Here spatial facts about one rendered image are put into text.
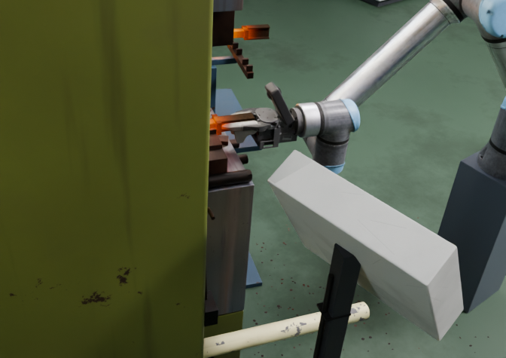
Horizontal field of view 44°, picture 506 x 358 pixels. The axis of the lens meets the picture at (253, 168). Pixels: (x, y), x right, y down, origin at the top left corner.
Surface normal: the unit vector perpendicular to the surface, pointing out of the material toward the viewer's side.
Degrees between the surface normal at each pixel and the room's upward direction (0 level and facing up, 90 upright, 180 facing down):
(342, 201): 30
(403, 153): 0
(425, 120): 0
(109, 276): 90
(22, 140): 90
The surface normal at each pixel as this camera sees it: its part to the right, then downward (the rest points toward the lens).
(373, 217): -0.30, -0.52
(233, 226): 0.33, 0.57
